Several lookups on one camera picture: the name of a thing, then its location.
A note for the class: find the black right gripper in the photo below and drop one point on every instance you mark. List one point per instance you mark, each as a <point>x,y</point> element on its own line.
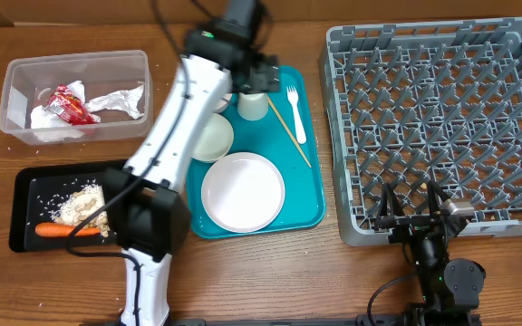
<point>390,215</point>

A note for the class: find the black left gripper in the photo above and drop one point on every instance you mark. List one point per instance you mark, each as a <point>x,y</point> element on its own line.
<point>264,72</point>

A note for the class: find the white paper cup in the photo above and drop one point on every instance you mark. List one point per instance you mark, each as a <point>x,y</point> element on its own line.
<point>252,106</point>

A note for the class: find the wooden chopstick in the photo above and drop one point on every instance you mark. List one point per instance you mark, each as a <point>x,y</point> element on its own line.
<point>289,133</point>

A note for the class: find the white plastic fork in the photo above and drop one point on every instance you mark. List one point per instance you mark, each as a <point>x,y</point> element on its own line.
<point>293,98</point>

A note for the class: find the pink bowl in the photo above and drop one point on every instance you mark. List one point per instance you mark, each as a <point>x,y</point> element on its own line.
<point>223,103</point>

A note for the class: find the white bowl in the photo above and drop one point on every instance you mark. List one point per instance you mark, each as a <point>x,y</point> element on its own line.
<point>215,140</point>

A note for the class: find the white round plate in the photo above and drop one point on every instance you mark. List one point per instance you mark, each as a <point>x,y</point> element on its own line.
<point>243,192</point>

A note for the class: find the red sauce packet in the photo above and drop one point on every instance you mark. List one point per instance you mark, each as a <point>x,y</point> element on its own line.
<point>68,107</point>

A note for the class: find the white napkin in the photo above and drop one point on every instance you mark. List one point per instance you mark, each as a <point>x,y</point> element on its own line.
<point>111,102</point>

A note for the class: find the rice and food scraps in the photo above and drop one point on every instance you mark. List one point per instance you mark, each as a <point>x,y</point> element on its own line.
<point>80,205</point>

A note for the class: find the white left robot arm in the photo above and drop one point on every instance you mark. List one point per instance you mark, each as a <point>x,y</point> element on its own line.
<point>143,199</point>

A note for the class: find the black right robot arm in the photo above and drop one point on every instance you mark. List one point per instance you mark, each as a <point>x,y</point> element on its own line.
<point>450,288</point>

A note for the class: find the grey dishwasher rack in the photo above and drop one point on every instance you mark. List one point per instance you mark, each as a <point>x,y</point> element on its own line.
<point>414,103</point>

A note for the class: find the black waste tray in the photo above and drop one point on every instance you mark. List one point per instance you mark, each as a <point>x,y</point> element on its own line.
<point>38,193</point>

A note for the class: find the teal plastic tray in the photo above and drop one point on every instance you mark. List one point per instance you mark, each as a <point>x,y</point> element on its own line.
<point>304,192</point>

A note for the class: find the clear plastic bin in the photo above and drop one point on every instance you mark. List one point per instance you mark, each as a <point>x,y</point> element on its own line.
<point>30,82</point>

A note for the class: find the orange carrot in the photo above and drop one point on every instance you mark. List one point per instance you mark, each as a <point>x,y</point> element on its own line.
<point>54,230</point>

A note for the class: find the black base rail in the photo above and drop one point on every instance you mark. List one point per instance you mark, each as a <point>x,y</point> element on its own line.
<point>360,320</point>

